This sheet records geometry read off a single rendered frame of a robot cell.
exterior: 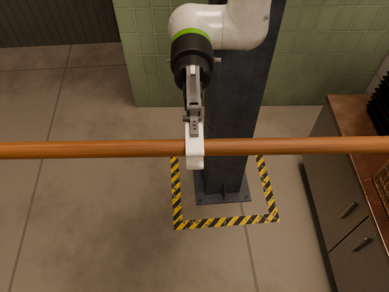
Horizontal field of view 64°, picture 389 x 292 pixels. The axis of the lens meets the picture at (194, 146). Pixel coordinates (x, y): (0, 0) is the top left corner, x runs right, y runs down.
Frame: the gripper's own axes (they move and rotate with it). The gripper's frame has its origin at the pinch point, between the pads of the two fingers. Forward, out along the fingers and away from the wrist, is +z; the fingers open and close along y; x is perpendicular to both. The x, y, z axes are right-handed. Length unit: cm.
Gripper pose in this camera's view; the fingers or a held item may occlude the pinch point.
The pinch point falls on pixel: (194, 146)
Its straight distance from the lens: 53.3
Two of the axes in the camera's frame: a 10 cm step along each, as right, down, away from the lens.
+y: 0.0, 5.9, 8.1
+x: -10.0, 0.2, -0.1
